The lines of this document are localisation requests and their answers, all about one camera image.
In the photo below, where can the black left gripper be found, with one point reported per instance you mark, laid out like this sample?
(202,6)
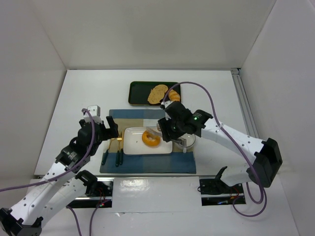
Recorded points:
(104,130)

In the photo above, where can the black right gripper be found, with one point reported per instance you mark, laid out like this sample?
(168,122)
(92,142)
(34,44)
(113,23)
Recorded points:
(166,130)

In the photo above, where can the stainless steel tongs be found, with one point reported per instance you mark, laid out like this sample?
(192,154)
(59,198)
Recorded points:
(153,131)

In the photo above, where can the orange bagel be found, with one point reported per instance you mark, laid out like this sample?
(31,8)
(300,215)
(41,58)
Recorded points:
(150,139)

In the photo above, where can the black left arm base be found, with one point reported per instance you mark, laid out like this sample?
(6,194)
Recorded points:
(100,196)

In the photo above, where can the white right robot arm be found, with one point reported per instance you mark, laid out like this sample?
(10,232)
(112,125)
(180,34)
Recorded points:
(263,158)

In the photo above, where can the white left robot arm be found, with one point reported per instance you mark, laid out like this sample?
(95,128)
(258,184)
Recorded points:
(63,183)

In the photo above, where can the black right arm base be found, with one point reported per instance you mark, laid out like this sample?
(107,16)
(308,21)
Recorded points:
(214,192)

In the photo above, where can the speckled bread slice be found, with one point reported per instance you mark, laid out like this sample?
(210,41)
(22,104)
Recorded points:
(157,94)

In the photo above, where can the white cup with dark rim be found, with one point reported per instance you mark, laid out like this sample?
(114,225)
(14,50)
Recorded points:
(190,142)

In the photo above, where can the white rectangular plate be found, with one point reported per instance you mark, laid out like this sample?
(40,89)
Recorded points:
(133,144)

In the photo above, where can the blue beige checked placemat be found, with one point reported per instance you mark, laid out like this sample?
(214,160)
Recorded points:
(175,162)

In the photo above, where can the striped croissant roll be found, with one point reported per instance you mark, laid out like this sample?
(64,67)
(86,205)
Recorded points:
(174,96)

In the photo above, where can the dark green serving tray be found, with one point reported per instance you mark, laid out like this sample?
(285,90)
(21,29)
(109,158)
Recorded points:
(140,90)

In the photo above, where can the gold fork green handle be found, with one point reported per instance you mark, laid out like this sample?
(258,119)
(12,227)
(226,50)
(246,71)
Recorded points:
(118,153)

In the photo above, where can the gold knife green handle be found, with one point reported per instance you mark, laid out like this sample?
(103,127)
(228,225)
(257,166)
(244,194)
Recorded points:
(121,157)

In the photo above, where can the gold spoon green handle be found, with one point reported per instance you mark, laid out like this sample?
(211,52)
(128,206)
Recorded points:
(105,154)

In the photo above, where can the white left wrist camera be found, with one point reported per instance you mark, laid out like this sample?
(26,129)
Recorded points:
(92,113)

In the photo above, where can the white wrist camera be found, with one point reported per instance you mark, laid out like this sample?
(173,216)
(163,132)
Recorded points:
(92,113)
(164,106)

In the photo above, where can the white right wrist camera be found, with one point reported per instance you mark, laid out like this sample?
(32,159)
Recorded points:
(164,106)

